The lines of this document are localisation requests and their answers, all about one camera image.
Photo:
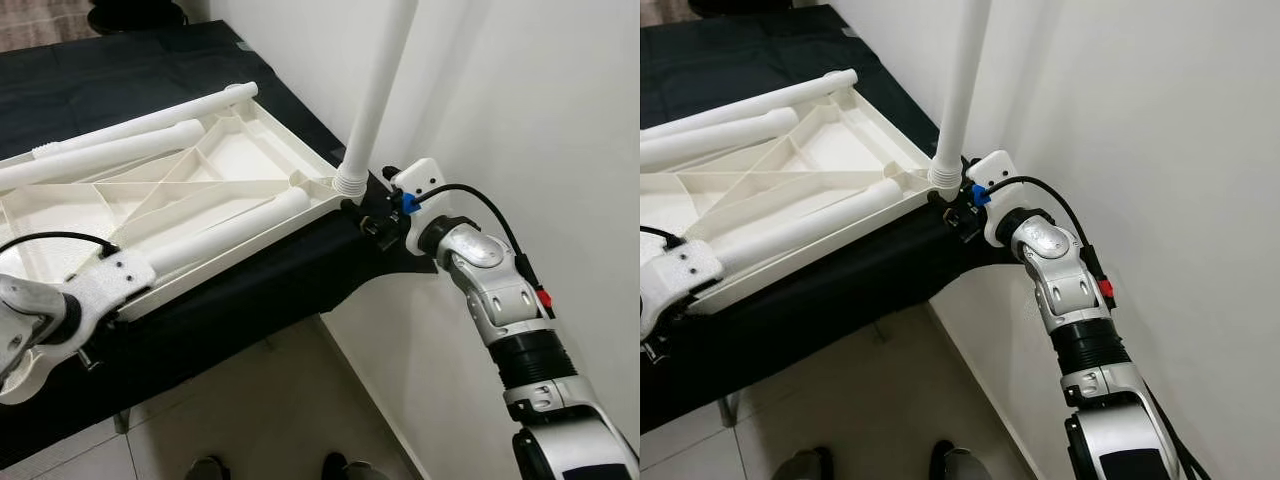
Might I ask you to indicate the black tablecloth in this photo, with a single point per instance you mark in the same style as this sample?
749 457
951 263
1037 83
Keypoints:
120 70
720 50

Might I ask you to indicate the black round bowl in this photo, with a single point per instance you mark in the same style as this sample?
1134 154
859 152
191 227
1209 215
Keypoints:
135 14
740 6

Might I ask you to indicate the white plastic children table top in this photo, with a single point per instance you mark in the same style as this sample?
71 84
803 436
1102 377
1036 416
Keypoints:
850 135
240 150

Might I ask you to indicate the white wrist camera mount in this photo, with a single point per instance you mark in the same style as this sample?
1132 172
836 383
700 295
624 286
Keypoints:
420 178
680 285
110 285
992 168

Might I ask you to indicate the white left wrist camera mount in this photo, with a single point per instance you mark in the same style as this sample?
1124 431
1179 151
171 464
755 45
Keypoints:
680 285
110 285

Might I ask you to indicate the beige striped cloth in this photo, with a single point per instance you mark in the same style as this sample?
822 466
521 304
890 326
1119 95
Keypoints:
668 10
45 22

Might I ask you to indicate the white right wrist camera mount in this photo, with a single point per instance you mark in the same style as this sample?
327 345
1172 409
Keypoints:
420 178
992 168

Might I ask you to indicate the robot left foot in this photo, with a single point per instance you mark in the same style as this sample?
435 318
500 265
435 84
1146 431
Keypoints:
810 466
208 470

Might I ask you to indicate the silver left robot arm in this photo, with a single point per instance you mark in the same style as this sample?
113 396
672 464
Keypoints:
655 325
25 330

